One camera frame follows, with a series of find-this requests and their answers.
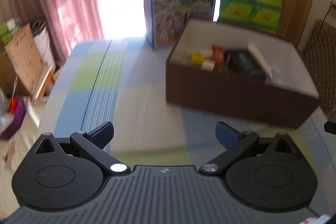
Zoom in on brown cardboard storage box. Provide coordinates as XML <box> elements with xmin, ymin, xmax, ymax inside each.
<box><xmin>166</xmin><ymin>19</ymin><xmax>320</xmax><ymax>128</ymax></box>

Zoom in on quilted brown cushion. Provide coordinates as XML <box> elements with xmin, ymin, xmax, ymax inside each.
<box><xmin>303</xmin><ymin>19</ymin><xmax>336</xmax><ymax>118</ymax></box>

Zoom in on red snack packet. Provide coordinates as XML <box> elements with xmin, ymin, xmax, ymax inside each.
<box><xmin>211</xmin><ymin>44</ymin><xmax>226</xmax><ymax>67</ymax></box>

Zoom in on black shaver box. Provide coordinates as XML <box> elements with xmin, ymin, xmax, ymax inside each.
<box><xmin>225</xmin><ymin>50</ymin><xmax>267</xmax><ymax>83</ymax></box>

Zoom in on black cable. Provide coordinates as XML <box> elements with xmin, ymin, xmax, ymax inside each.
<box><xmin>304</xmin><ymin>6</ymin><xmax>333</xmax><ymax>54</ymax></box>

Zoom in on checkered tablecloth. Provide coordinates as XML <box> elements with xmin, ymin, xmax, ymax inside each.
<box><xmin>37</xmin><ymin>37</ymin><xmax>336</xmax><ymax>204</ymax></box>

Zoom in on green tissue pack bundle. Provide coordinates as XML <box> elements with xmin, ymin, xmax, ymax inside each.
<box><xmin>218</xmin><ymin>0</ymin><xmax>283</xmax><ymax>34</ymax></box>

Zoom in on purple box on floor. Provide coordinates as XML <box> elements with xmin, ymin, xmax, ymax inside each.
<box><xmin>1</xmin><ymin>96</ymin><xmax>26</xmax><ymax>140</ymax></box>

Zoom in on brown cardboard boxes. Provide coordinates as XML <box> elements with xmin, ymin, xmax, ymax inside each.
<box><xmin>1</xmin><ymin>24</ymin><xmax>56</xmax><ymax>100</ymax></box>

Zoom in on yellow snack packet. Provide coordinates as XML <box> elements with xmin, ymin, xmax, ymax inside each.
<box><xmin>190</xmin><ymin>52</ymin><xmax>210</xmax><ymax>66</ymax></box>

